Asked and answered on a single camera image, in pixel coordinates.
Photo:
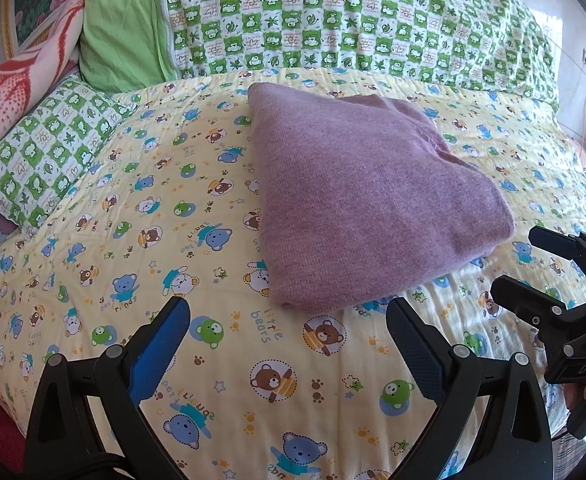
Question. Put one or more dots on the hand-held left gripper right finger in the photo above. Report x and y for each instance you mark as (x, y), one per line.
(415, 345)

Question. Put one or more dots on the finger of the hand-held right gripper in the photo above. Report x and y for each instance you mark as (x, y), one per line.
(528, 300)
(558, 242)

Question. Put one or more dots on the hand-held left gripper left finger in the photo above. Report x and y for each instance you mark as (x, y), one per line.
(158, 350)

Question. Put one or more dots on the purple knit sweater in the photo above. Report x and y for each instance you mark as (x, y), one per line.
(348, 200)

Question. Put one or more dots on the yellow bear-print blanket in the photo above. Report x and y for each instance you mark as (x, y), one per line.
(123, 210)

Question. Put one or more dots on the green checked pillow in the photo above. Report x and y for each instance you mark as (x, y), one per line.
(48, 150)

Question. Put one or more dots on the red floral blanket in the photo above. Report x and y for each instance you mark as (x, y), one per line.
(13, 95)

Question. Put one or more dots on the plain green pillow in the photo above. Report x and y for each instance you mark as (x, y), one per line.
(123, 35)

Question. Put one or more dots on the green checked quilt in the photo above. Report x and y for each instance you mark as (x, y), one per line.
(323, 10)

